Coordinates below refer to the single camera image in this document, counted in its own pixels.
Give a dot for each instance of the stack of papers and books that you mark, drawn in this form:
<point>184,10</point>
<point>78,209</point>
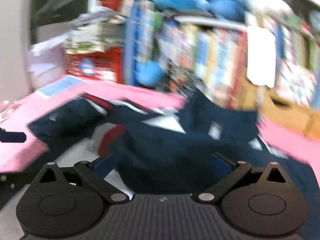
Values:
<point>96,31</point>

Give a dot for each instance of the white loose paper sheet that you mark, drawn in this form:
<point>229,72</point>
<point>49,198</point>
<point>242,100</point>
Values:
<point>46,61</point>

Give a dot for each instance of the smartphone with lit screen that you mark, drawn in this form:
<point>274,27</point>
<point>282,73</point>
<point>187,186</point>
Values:
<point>261,56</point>

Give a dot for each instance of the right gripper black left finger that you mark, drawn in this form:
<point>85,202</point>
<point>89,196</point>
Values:
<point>94,173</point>

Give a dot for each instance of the row of colourful books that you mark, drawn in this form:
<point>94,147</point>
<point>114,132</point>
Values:
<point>217,53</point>

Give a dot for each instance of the white and navy jacket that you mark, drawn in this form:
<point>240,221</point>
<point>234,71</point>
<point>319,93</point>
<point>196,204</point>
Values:
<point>163,158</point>

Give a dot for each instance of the blue notebook on table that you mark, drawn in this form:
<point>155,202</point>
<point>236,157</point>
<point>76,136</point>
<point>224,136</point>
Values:
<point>59,86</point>

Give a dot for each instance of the red plastic crate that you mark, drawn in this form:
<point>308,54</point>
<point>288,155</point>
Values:
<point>103,66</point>

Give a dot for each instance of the miniature bicycle model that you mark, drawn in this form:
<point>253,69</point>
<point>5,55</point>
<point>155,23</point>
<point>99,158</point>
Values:
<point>182,81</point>

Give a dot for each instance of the left row of books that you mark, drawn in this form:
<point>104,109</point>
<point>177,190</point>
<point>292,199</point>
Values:
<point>142,29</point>

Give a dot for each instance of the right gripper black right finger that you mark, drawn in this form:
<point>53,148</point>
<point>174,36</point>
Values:
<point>230,175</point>

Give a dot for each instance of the pink patterned table cloth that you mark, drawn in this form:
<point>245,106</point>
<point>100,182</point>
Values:
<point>16,157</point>

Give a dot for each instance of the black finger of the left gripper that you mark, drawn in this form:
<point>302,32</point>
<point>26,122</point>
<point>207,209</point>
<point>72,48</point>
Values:
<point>12,137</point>

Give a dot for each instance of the wooden drawer organizer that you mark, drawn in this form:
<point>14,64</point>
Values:
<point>280,111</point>

